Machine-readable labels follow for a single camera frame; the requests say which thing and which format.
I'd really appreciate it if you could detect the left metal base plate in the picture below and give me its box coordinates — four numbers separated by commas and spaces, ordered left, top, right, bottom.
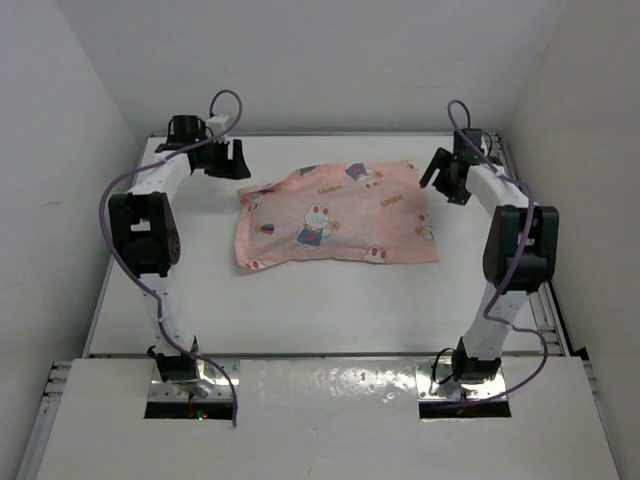
147, 361, 239, 403

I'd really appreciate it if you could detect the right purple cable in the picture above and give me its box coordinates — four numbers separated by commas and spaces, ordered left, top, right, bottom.
434, 99, 550, 409

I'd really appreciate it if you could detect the white front cover board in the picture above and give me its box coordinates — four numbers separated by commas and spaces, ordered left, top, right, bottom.
39, 358, 617, 479

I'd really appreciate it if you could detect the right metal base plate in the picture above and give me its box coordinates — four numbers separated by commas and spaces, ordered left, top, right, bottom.
415, 357, 508, 404

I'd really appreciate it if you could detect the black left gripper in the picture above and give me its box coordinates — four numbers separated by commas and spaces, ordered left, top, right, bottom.
195, 135, 247, 180

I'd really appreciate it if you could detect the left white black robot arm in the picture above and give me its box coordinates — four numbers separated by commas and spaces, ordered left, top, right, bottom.
99, 114, 251, 384

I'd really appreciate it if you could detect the pink cartoon print pillowcase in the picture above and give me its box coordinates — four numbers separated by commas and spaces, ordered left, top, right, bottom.
235, 160, 439, 270

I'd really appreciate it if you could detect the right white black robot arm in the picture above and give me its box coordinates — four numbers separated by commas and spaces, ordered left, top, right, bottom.
420, 128, 559, 384

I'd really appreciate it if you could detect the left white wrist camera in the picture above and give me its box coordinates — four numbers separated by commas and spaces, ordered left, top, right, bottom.
205, 114, 232, 136

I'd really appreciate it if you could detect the left aluminium frame rail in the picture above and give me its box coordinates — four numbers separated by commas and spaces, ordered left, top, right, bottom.
16, 361, 72, 480

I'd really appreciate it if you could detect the metal base plate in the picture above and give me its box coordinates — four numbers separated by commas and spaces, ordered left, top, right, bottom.
415, 357, 508, 404
147, 361, 239, 403

